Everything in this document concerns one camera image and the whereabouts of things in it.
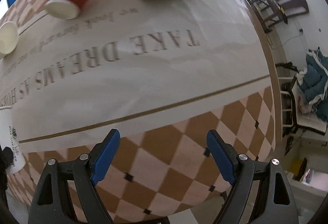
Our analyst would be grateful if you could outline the white cup black calligraphy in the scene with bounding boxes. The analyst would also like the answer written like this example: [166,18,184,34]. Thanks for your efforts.
[1,106,26,175]

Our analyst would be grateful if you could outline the white cup with birds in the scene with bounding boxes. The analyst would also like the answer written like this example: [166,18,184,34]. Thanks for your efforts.
[0,21,19,59]

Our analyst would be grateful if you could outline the teal clothes pile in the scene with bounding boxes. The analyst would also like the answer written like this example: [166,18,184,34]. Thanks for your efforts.
[296,48,327,122]

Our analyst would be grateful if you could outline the checkered printed table mat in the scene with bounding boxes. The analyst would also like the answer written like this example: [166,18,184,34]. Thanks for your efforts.
[1,0,276,223]

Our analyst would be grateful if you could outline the dark wooden side chair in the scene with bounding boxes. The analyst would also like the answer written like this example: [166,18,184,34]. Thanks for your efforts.
[247,0,310,34]

